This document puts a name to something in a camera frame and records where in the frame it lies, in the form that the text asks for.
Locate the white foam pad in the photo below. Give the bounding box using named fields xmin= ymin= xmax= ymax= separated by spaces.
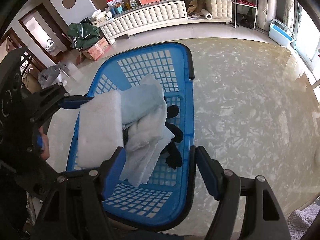
xmin=77 ymin=90 xmax=124 ymax=168

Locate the light blue towel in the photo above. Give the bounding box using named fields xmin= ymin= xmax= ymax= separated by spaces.
xmin=120 ymin=84 xmax=164 ymax=125

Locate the white quilted cloth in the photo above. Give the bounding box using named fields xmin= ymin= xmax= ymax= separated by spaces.
xmin=119 ymin=73 xmax=176 ymax=188

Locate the blue plastic laundry basket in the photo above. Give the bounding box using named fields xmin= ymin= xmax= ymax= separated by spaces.
xmin=66 ymin=42 xmax=196 ymax=232

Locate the black plush toy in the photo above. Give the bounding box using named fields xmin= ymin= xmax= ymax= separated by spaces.
xmin=125 ymin=103 xmax=183 ymax=172

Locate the person's left hand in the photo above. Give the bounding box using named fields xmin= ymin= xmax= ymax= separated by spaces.
xmin=39 ymin=126 xmax=50 ymax=161

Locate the grey chair with cover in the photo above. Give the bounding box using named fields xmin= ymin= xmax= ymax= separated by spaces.
xmin=38 ymin=62 xmax=71 ymax=89

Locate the red-print cardboard box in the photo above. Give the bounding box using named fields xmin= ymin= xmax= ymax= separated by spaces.
xmin=82 ymin=37 xmax=110 ymax=61

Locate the green plastic bag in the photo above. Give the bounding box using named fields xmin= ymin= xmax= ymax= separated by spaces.
xmin=67 ymin=23 xmax=101 ymax=51

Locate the white paper roll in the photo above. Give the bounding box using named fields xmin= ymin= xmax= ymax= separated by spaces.
xmin=201 ymin=9 xmax=213 ymax=20

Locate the white tufted TV cabinet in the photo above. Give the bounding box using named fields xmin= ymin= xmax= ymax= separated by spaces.
xmin=99 ymin=0 xmax=233 ymax=45

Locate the light blue storage bin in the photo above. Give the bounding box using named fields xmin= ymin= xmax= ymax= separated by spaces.
xmin=268 ymin=19 xmax=296 ymax=47

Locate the white metal shelf rack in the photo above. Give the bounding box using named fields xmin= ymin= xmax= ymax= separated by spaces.
xmin=232 ymin=0 xmax=258 ymax=30

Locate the patterned window curtain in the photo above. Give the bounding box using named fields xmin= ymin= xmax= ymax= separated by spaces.
xmin=283 ymin=0 xmax=295 ymax=31

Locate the white standing air conditioner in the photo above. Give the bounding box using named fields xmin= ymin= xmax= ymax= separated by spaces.
xmin=256 ymin=0 xmax=277 ymax=32

